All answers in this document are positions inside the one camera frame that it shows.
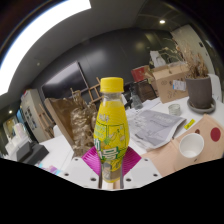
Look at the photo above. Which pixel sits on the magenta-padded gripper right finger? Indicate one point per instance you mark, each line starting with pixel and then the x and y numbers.
pixel 133 161

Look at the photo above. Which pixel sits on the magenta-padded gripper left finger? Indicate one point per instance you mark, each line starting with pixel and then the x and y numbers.
pixel 90 161

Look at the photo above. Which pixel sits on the yellow drink bottle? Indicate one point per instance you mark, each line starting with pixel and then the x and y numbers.
pixel 111 133

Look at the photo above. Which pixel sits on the bronze figure sculpture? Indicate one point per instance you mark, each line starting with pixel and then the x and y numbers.
pixel 80 130

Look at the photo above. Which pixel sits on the light plywood board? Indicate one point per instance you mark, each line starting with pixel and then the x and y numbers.
pixel 166 156

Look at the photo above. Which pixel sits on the grey newspaper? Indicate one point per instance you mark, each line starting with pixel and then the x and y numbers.
pixel 156 128

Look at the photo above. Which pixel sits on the purple printed book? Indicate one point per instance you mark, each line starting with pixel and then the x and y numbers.
pixel 50 169

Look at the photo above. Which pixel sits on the black box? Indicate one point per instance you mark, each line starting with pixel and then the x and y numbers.
pixel 31 154

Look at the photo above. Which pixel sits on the wooden easel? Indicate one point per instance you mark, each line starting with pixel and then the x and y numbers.
pixel 46 121
pixel 95 91

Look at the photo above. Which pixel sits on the dark glass bottle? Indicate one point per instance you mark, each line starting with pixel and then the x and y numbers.
pixel 136 100

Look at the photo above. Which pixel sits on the small glass jar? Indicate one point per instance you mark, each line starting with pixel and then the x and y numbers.
pixel 174 109

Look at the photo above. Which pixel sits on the yellow marker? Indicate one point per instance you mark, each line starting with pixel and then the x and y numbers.
pixel 189 124

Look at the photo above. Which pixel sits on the white cabinet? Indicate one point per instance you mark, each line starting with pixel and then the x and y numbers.
pixel 33 113

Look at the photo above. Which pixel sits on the brown cardboard box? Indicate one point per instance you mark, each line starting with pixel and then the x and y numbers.
pixel 166 83

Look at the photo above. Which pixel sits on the grey plant saucer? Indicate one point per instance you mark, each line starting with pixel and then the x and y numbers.
pixel 201 110

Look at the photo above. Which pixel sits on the flat round red coaster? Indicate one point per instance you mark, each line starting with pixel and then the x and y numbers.
pixel 215 134

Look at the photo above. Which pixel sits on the red box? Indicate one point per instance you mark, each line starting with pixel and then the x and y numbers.
pixel 139 73

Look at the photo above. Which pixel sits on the dry plant in grey pot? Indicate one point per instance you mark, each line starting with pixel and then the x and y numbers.
pixel 199 91

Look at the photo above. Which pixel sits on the white chair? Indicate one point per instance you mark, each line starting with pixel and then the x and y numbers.
pixel 216 86

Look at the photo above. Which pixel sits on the long ceiling light strip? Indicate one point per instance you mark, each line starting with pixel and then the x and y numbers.
pixel 36 30

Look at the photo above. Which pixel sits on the round ceiling spotlights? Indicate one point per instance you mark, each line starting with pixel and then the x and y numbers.
pixel 162 21

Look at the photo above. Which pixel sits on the black wall television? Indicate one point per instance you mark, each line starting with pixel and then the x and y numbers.
pixel 65 83

